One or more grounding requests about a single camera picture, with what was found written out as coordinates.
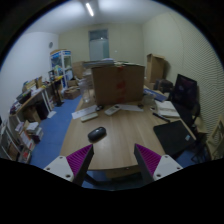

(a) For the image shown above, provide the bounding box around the open white notebook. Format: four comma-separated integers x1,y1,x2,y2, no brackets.
156,101,180,118

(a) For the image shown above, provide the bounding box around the white paper sheet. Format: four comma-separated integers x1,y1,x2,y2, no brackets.
72,105,97,119

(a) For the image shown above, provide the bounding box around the wooden side shelf desk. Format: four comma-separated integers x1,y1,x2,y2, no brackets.
9,76,62,122

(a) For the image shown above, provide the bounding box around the tall cardboard box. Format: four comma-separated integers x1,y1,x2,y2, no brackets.
146,54,165,83

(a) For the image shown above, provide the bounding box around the grey door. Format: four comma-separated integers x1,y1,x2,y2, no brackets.
89,29,109,61

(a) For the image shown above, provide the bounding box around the ceiling light tube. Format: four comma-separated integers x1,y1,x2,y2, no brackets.
86,3,94,17

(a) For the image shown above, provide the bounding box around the black computer mouse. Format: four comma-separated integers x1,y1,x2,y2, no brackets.
88,127,106,142

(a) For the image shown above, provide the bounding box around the black pen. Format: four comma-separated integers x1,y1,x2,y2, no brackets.
152,112,171,123

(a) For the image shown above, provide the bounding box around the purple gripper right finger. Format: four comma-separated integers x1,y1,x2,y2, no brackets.
134,144,182,184

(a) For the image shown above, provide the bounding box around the large cardboard box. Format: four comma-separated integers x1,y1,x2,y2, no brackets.
92,65,145,105

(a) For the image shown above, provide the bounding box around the white display cabinet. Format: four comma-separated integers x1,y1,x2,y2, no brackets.
50,50,73,89

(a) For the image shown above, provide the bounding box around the blue folder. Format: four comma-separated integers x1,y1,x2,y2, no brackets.
144,89,167,102

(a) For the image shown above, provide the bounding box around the low bookshelf with books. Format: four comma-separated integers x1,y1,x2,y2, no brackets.
0,120,43,164

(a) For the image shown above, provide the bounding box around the white paper under box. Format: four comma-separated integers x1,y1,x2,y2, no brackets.
118,104,144,112

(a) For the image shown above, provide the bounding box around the white remote control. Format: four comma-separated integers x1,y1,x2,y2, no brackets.
105,105,120,116

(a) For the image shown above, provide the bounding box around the black monitor screen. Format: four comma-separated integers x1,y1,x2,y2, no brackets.
171,74,197,110

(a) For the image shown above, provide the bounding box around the white flat keyboard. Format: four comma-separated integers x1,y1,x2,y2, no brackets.
81,113,98,122

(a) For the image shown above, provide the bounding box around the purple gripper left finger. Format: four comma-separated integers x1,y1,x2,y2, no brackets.
44,144,94,186

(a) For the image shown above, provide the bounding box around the cardboard box on floor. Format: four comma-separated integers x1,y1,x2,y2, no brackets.
64,87,80,100

